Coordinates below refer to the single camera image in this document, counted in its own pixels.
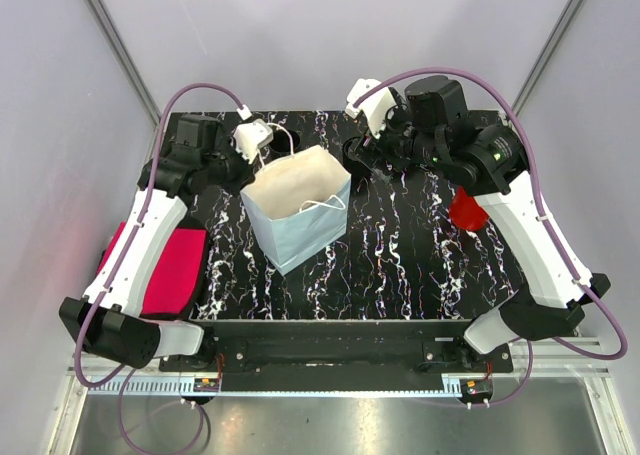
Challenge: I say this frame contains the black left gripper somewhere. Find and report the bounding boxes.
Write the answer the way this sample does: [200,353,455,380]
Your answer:
[202,135,260,198]

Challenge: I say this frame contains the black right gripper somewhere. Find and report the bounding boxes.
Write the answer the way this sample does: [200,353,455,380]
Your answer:
[348,91,444,183]

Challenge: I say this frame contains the light blue paper bag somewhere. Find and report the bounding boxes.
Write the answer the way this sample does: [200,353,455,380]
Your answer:
[240,144,351,275]

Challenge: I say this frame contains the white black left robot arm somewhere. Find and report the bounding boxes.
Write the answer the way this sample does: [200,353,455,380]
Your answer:
[59,114,272,371]

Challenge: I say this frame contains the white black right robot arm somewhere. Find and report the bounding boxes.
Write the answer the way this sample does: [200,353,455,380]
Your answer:
[345,70,611,372]

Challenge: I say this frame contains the black coffee cup with lid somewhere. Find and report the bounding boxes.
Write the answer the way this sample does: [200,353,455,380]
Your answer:
[342,137,371,180]

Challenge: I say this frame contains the red plastic cup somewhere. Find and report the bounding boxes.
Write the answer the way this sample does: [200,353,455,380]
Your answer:
[449,186,489,231]

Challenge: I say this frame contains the pink cloth on black pad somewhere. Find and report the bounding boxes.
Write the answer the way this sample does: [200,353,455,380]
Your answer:
[97,219,210,321]

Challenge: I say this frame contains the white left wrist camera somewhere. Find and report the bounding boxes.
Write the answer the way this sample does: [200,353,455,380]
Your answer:
[232,120,273,164]

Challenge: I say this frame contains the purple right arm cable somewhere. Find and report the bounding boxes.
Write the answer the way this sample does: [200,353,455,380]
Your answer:
[357,67,629,409]

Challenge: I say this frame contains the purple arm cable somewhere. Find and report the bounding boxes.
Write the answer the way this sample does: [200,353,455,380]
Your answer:
[357,67,629,409]
[73,82,251,455]

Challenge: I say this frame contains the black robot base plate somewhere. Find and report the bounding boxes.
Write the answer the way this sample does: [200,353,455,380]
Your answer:
[160,320,513,395]

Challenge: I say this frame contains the aluminium frame post left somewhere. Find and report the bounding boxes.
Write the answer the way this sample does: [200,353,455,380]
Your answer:
[84,0,161,126]

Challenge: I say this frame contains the aluminium frame post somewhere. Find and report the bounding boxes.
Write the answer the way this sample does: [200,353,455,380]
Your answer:
[84,0,161,126]
[512,0,587,115]

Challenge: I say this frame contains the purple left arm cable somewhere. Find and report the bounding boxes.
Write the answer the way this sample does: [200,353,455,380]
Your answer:
[73,82,251,455]

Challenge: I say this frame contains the aluminium frame post right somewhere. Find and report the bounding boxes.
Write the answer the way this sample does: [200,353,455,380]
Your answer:
[512,0,587,115]

